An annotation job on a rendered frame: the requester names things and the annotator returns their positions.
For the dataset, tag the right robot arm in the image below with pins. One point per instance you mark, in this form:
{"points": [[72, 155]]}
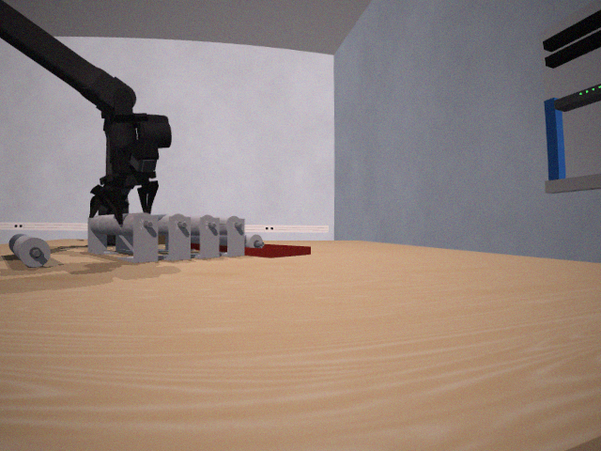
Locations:
{"points": [[97, 86]]}

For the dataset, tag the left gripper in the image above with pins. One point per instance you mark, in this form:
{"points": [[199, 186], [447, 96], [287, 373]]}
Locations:
{"points": [[99, 199]]}

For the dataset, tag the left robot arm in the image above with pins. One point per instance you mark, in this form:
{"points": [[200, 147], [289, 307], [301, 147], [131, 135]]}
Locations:
{"points": [[111, 239]]}

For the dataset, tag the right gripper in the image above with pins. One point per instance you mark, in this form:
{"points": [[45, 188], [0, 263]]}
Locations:
{"points": [[125, 180]]}

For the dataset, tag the red rectangular tray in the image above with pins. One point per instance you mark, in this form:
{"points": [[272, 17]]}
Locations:
{"points": [[269, 250]]}

